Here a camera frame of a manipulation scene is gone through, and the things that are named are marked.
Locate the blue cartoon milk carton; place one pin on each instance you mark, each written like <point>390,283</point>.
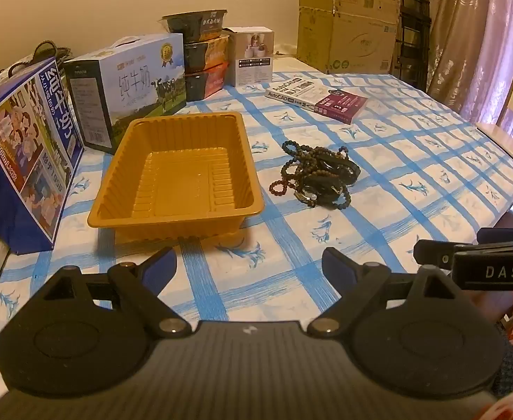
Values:
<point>24,157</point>

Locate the large cardboard box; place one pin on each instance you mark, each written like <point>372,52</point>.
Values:
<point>348,39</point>

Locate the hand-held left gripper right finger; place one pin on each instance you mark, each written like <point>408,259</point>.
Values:
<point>335,262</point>

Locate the orange instant noodle bowl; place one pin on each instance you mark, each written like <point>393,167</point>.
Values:
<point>206,83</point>

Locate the black folding rack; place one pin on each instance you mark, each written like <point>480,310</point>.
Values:
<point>411,30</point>

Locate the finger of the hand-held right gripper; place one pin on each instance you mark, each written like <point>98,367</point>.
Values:
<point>433,253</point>

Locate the small white product box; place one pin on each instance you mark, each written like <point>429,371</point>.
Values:
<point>252,61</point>

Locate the blue checked tablecloth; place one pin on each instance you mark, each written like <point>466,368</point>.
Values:
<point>392,227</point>

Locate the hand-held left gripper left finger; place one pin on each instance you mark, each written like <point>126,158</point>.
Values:
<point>162,264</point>

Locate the light blue milk box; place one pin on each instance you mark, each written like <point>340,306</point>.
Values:
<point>129,87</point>

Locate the white and maroon book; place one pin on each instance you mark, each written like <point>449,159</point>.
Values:
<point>322,96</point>

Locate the yellow plastic tray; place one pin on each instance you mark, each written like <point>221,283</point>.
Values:
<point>182,179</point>

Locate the patterned curtain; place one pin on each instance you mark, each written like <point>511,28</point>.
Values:
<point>479,30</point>

